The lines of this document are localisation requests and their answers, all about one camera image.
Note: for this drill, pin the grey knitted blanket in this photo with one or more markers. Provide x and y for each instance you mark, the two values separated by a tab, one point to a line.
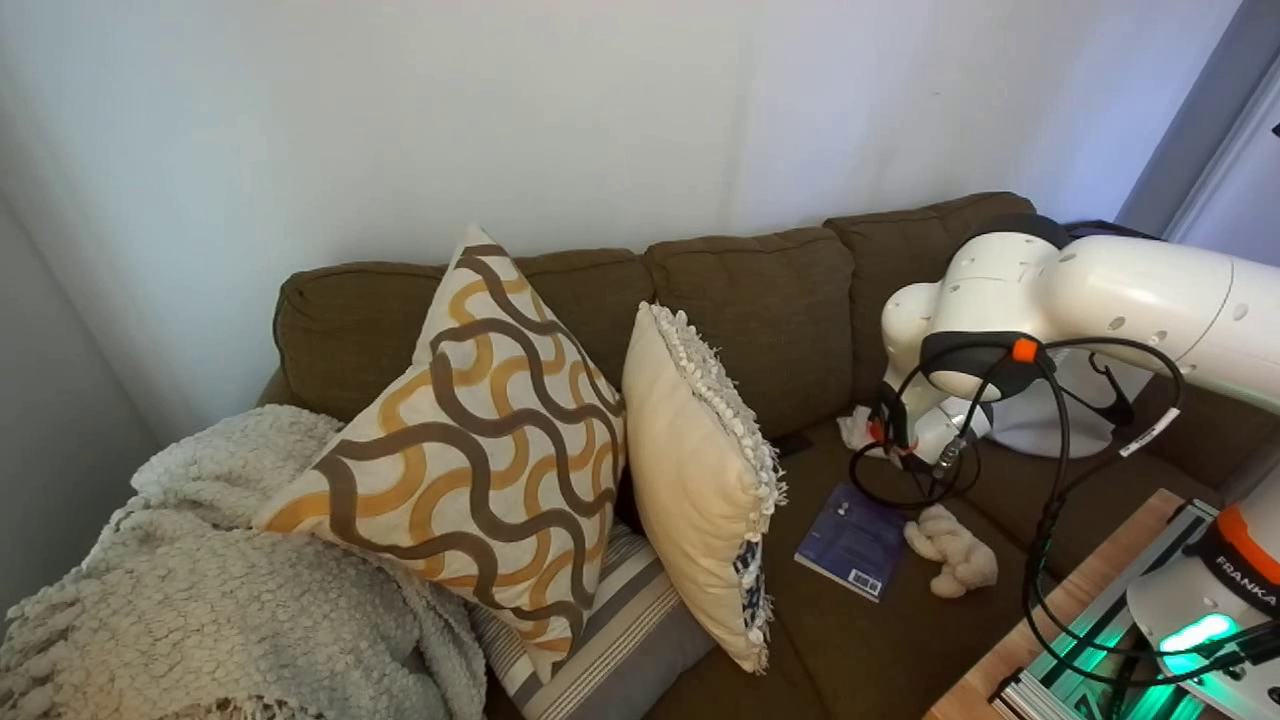
184	611

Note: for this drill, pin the striped grey cushion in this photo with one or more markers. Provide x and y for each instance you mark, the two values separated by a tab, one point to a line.
602	643

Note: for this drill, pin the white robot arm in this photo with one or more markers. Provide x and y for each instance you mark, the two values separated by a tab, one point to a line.
1008	303

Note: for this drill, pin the white plush toy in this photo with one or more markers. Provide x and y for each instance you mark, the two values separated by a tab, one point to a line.
961	560

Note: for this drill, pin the brown wave patterned pillow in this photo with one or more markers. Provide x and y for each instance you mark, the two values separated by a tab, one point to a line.
485	466

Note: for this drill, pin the wooden table with rail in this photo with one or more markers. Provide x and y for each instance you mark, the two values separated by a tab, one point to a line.
1078	648

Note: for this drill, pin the blue book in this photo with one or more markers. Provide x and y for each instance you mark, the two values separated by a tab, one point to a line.
854	541

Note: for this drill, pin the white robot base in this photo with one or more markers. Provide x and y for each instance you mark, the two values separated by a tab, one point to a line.
1214	611

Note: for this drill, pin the blue white patterned pillow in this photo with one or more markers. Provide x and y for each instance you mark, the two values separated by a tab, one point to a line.
704	480

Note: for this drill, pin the brown fabric sofa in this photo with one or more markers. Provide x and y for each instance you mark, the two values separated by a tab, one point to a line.
799	324

